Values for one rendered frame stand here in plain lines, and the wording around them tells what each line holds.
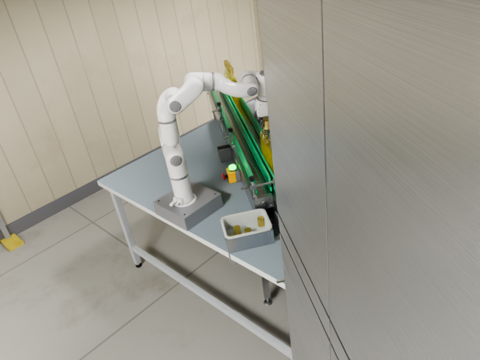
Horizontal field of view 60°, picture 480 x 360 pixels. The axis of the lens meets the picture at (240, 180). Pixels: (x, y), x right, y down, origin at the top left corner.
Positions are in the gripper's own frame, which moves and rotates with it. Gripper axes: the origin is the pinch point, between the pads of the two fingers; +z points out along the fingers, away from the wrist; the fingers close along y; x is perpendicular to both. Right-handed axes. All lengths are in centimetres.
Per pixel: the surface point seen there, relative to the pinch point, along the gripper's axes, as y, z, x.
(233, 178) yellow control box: 19.6, 41.0, -5.4
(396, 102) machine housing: 23, -111, 136
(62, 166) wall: 155, 118, -140
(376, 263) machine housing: 23, -90, 140
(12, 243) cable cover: 199, 140, -81
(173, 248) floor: 68, 129, -31
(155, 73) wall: 58, 90, -220
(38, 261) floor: 173, 135, -53
